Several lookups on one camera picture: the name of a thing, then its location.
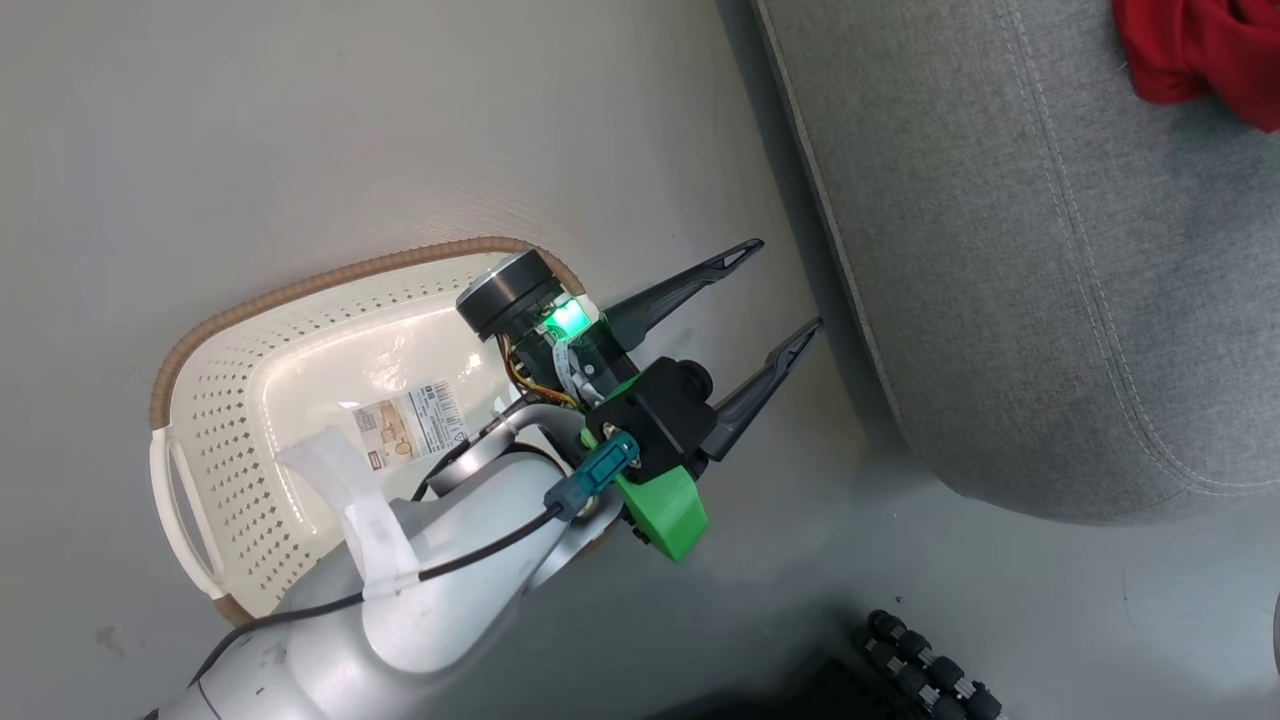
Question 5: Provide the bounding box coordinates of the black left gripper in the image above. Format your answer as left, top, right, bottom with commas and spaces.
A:
515, 238, 823, 461

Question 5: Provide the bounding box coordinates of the red clothing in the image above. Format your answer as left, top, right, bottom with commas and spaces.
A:
1112, 0, 1280, 133

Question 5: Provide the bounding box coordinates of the white perforated laundry basket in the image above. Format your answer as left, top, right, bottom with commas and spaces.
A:
148, 237, 601, 629

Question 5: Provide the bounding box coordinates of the grey fabric sofa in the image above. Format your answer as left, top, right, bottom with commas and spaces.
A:
750, 0, 1280, 526

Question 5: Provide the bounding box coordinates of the paper label sticker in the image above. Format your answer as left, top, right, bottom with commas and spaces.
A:
352, 380, 469, 469

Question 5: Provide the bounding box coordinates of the teal cable connector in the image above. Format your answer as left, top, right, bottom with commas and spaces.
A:
545, 432, 641, 521

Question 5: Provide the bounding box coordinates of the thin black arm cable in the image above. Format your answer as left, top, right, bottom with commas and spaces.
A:
140, 500, 566, 720

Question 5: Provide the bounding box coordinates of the white tape strap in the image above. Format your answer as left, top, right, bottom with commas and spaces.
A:
275, 425, 421, 601

